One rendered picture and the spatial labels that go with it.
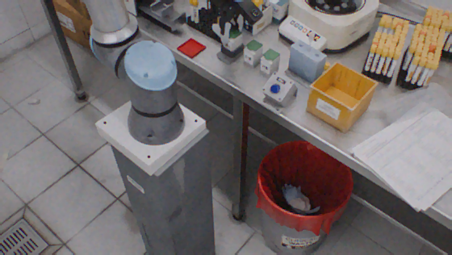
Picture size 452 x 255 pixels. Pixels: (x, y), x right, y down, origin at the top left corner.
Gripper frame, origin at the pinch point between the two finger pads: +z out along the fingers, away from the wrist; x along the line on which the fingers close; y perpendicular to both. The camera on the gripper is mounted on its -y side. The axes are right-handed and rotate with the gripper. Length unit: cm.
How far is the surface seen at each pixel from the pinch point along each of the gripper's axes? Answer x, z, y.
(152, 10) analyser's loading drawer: 6.6, 0.9, 30.5
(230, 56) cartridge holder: 2.8, 4.3, -1.6
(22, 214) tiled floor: 73, 94, 64
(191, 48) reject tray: 7.1, 5.9, 11.5
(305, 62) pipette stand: -5.3, -1.1, -23.9
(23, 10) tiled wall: 0, 71, 169
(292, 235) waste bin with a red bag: 9, 68, -40
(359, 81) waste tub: -8.7, -1.6, -39.8
